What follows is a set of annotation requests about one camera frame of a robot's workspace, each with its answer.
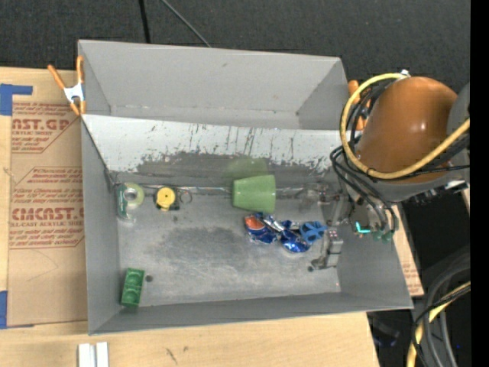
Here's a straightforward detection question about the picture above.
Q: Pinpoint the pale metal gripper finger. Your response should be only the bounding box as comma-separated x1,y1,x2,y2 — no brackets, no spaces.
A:
310,229,345,272
319,190,347,226

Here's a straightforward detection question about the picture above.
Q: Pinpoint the crushed blue drink can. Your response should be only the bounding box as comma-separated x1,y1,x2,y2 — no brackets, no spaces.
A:
244,212,311,255

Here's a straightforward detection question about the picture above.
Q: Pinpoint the green plastic cup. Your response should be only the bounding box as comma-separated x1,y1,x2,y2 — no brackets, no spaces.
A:
232,174,277,214

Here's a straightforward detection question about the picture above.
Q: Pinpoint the grey metal bin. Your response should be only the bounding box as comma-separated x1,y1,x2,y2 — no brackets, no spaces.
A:
77,39,415,336

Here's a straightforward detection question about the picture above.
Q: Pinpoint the yellow and black round gadget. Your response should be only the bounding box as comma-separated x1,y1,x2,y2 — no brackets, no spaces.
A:
154,186,181,212

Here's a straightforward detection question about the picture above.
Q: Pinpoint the green toy brick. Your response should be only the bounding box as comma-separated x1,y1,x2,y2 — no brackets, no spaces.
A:
120,267,147,309

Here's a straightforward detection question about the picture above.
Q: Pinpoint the clear tape in green dispenser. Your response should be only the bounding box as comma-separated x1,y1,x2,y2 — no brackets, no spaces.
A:
115,182,147,221

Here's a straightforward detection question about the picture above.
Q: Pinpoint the brown cardboard board red print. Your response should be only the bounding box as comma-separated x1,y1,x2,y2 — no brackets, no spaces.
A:
0,66,425,328

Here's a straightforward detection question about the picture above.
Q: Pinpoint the blue plastic ring piece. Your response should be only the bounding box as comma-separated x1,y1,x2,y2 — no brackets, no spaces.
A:
299,221,329,243

